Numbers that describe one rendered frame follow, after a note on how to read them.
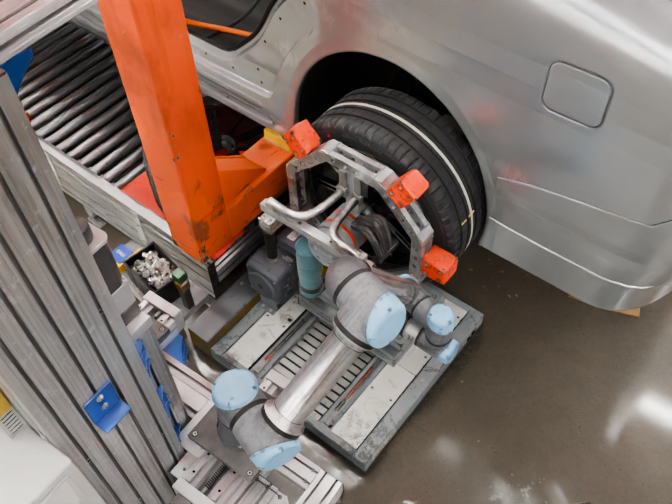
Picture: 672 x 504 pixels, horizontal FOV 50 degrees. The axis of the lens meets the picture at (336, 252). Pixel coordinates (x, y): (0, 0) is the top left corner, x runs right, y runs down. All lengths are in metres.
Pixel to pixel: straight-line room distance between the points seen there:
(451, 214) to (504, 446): 1.08
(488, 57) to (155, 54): 0.89
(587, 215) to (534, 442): 1.12
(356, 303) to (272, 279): 1.20
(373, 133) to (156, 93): 0.63
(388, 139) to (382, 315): 0.72
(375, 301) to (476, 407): 1.44
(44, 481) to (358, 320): 0.72
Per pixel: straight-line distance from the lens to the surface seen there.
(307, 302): 3.02
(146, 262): 2.71
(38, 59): 4.33
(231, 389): 1.82
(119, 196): 3.22
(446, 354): 2.06
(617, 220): 2.10
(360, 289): 1.63
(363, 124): 2.20
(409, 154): 2.14
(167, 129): 2.25
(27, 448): 1.68
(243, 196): 2.70
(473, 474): 2.87
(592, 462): 2.99
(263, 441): 1.76
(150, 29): 2.06
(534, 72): 1.94
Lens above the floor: 2.64
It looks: 52 degrees down
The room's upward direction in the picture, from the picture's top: 2 degrees counter-clockwise
